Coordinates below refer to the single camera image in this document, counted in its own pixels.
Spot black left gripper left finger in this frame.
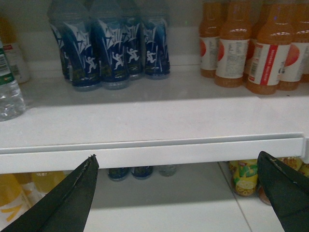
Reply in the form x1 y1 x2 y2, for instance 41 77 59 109
2 155 99 232

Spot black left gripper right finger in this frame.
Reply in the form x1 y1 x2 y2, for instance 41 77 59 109
257 151 309 232

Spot clear water bottle green label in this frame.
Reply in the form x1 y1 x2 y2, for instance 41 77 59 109
0 41 26 122

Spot white metal lower shelf board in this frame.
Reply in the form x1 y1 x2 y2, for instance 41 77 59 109
0 62 309 174

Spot yellow lemon tea bottle right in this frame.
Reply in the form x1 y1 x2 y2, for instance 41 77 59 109
229 159 258 197

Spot orange juice bottle white label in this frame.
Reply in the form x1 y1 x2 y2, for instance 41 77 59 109
214 0 251 88
246 0 295 95
198 0 223 78
278 0 309 91

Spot blue sports drink bottle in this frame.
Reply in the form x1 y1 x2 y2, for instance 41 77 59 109
47 0 100 91
90 0 129 90
118 0 143 80
141 0 171 80

